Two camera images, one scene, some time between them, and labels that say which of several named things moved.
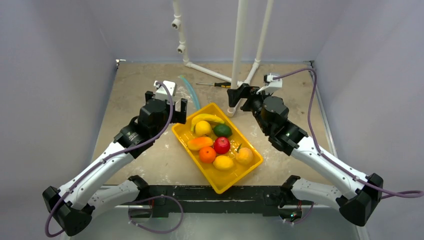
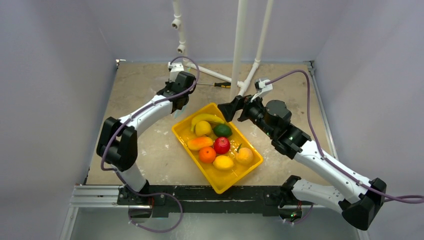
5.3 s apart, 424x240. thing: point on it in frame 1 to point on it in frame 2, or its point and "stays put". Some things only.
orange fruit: (207, 154) stays put
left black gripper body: (160, 127) to (169, 85)
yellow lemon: (202, 128) stays put
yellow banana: (204, 117) stays put
